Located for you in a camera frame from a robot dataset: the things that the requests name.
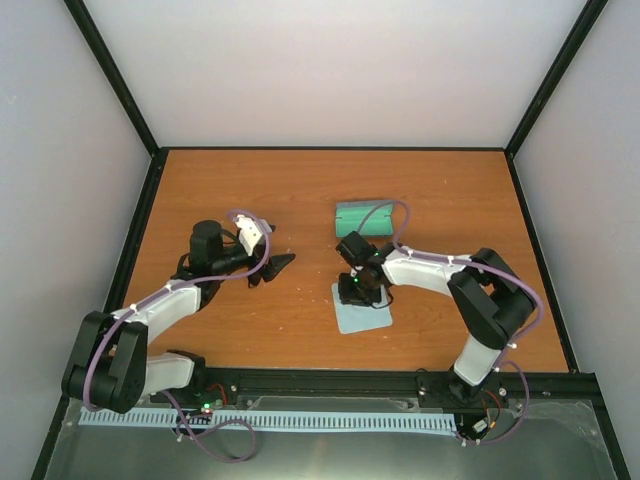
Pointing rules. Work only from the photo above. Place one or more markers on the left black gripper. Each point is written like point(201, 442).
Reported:
point(252, 263)

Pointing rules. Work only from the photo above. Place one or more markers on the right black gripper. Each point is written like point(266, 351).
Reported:
point(348, 298)

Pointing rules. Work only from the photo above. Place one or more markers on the light blue cleaning cloth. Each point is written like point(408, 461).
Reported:
point(354, 319)

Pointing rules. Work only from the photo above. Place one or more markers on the black sunglasses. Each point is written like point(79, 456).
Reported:
point(266, 273)

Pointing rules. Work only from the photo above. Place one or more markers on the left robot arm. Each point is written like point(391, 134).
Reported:
point(110, 367)

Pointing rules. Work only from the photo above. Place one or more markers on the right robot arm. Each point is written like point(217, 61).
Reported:
point(492, 301)

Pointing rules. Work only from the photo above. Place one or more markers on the left controller board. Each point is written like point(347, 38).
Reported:
point(212, 398)

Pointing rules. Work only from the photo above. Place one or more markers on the right controller connector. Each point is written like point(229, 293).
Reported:
point(478, 424)

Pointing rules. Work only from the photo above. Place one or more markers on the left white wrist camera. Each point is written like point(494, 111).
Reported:
point(252, 232)

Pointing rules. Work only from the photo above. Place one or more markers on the light blue cable duct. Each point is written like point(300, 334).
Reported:
point(280, 421)

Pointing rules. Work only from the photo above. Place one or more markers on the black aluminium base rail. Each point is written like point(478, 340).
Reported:
point(431, 389)

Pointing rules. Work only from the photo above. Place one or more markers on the black enclosure frame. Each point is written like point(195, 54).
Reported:
point(579, 32)

